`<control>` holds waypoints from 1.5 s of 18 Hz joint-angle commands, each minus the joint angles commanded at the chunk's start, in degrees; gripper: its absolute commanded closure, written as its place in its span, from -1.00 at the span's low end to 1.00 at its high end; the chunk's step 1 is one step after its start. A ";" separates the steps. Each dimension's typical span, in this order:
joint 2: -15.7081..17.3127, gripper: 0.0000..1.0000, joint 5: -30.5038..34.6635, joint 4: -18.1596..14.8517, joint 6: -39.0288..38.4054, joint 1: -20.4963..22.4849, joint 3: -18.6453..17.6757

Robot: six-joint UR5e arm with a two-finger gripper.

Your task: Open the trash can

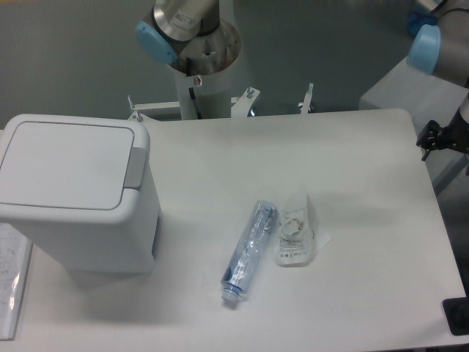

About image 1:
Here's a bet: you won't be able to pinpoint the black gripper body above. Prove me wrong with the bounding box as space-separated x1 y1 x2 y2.
437 106 468 153

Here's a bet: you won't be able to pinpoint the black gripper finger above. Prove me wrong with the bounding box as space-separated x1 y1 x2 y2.
416 120 443 161

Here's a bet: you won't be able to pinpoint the white plastic trash can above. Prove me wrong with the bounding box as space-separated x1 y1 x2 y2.
1 114 160 274

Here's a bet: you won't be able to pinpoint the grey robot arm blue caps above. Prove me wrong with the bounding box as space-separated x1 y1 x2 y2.
135 1 468 154

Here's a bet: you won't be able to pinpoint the white cabinet box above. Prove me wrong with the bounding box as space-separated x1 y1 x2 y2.
358 58 468 194

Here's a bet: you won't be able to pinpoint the blue object in background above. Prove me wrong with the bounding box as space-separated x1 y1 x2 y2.
407 10 438 37

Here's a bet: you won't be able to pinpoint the clear plastic wrapper bag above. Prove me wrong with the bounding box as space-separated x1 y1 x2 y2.
273 192 332 268

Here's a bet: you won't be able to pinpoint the black table clamp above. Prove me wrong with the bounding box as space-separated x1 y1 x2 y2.
443 297 468 336

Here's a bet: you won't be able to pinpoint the crushed clear plastic bottle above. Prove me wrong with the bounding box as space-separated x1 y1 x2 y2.
221 200 278 305

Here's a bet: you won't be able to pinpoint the laminated paper sheet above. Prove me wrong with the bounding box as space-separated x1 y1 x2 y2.
1 223 32 341

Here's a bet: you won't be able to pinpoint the white metal base frame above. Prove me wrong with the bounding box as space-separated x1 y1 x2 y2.
127 83 315 122

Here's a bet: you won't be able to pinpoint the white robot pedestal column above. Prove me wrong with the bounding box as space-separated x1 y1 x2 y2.
171 68 232 120

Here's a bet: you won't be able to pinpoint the black cable on pedestal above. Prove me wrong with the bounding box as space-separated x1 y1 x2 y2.
185 57 203 120

